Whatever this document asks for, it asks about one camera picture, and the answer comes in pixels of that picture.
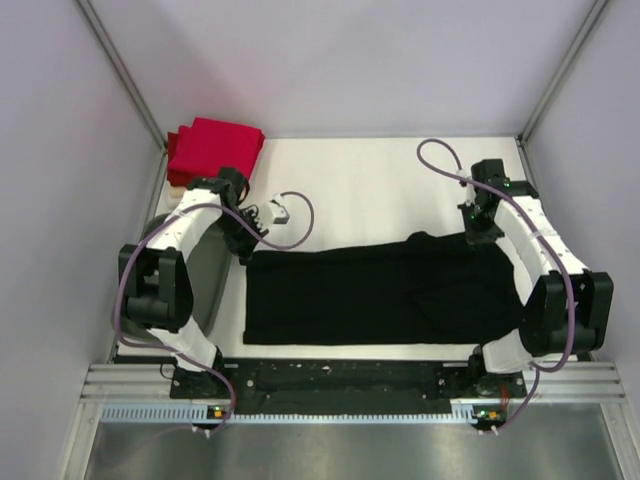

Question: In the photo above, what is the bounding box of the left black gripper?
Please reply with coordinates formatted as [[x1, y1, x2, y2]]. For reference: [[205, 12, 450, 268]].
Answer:
[[215, 208, 268, 260]]

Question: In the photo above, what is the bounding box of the black t shirt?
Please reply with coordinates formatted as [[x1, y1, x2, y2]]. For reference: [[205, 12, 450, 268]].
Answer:
[[243, 232, 524, 346]]

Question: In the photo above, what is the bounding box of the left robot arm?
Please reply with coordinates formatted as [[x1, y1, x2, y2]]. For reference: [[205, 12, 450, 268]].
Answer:
[[114, 167, 268, 397]]

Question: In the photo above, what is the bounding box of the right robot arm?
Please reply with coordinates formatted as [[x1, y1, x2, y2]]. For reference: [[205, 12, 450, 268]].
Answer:
[[459, 159, 614, 396]]

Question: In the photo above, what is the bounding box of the grey plastic bin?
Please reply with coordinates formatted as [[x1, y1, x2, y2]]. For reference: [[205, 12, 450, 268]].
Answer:
[[116, 214, 232, 341]]

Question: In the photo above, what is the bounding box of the folded beige t shirt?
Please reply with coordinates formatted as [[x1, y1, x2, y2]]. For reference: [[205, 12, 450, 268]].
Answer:
[[168, 186, 186, 200]]

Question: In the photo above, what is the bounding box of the folded red t shirt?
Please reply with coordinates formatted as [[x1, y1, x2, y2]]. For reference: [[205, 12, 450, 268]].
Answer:
[[167, 117, 265, 187]]

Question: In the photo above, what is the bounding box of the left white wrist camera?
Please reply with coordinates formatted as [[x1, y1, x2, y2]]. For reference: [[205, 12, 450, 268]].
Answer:
[[257, 194, 290, 228]]

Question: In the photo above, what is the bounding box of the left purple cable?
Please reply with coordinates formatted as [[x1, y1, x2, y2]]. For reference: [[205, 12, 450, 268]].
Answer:
[[113, 190, 315, 436]]

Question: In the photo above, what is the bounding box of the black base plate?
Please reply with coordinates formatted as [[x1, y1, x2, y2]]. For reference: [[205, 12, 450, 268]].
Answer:
[[170, 358, 526, 413]]

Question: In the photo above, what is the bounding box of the blue slotted cable duct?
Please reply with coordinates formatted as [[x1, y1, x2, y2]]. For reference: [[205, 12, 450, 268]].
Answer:
[[99, 400, 499, 429]]

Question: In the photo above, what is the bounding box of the aluminium front rail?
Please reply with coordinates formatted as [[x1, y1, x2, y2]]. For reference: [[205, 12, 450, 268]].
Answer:
[[80, 364, 174, 403]]

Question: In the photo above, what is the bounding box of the left aluminium frame post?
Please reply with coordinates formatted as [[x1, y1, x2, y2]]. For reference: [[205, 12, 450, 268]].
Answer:
[[73, 0, 167, 151]]

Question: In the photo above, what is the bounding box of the aluminium frame post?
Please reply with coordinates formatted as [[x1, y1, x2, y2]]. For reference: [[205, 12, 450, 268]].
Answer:
[[517, 0, 612, 148], [73, 0, 167, 151]]

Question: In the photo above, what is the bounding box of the right aluminium frame post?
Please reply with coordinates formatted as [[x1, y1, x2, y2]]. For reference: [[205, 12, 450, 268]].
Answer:
[[517, 0, 612, 148]]

